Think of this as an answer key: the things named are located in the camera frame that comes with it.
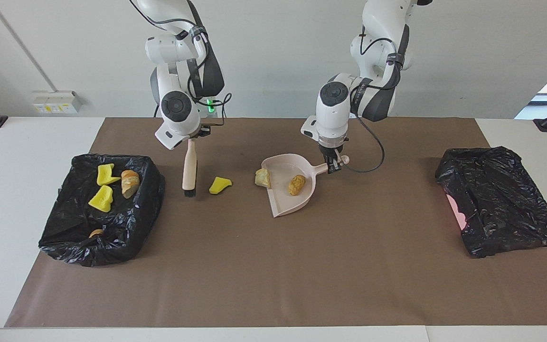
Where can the yellow wedge sponge piece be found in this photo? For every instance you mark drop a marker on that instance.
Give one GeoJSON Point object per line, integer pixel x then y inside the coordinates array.
{"type": "Point", "coordinates": [219, 185]}

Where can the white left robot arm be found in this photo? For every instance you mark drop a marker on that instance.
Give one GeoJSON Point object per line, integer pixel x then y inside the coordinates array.
{"type": "Point", "coordinates": [333, 109]}

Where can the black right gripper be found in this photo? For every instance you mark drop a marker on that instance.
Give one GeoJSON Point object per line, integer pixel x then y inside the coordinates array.
{"type": "Point", "coordinates": [201, 131]}

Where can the beige hand brush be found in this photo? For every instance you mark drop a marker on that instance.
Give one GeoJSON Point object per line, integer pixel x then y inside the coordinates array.
{"type": "Point", "coordinates": [189, 171]}

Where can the black bag lined pink bin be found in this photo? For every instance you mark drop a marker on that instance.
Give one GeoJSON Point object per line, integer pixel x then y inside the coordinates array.
{"type": "Point", "coordinates": [501, 199]}

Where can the small orange bread scrap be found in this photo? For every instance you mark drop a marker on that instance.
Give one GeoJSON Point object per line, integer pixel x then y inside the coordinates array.
{"type": "Point", "coordinates": [96, 232]}

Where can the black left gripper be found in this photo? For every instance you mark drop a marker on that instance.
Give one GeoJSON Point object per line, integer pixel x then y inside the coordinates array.
{"type": "Point", "coordinates": [333, 148]}

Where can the yellow oblong sponge piece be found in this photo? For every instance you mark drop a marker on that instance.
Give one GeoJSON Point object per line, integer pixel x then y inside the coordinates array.
{"type": "Point", "coordinates": [101, 199]}

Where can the pale pink dustpan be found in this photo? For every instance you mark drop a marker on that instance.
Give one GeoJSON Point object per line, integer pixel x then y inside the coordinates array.
{"type": "Point", "coordinates": [285, 204]}

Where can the yellow notched sponge piece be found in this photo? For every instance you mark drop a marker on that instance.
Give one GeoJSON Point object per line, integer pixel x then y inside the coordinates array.
{"type": "Point", "coordinates": [106, 175]}

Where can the pale bread chunk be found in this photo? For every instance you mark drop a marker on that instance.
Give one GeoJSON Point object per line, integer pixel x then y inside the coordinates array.
{"type": "Point", "coordinates": [263, 178]}

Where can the brown table mat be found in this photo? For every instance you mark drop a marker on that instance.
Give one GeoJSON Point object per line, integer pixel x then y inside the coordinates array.
{"type": "Point", "coordinates": [273, 308]}

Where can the striped bread roll piece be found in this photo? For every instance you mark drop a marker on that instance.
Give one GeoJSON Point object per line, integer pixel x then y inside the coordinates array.
{"type": "Point", "coordinates": [130, 183]}

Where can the brown fried food piece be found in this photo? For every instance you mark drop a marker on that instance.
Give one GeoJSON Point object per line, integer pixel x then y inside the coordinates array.
{"type": "Point", "coordinates": [297, 185]}

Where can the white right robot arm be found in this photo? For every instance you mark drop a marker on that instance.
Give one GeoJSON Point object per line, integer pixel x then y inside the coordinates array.
{"type": "Point", "coordinates": [176, 104]}

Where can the white wall socket box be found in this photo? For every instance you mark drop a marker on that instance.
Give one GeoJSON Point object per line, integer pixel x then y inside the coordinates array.
{"type": "Point", "coordinates": [55, 101]}

